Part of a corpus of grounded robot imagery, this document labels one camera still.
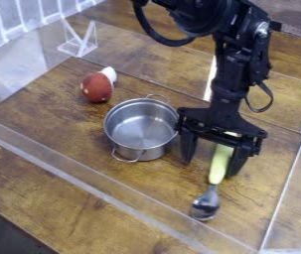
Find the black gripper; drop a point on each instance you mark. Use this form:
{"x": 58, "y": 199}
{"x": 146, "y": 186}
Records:
{"x": 220, "y": 124}

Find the green handled metal spoon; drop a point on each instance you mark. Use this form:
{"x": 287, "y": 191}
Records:
{"x": 206, "y": 205}

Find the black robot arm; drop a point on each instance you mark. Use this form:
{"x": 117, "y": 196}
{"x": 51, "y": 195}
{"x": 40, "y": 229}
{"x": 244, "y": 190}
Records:
{"x": 240, "y": 27}

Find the small steel pot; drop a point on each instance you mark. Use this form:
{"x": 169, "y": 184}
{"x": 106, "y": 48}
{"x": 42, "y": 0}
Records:
{"x": 139, "y": 127}

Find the red toy mushroom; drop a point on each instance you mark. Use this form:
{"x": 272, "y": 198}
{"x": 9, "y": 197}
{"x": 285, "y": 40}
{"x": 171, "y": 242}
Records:
{"x": 98, "y": 84}

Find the black strip on table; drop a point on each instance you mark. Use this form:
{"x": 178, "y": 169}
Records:
{"x": 275, "y": 26}

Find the clear acrylic bracket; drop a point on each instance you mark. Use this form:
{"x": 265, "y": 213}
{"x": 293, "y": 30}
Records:
{"x": 78, "y": 46}

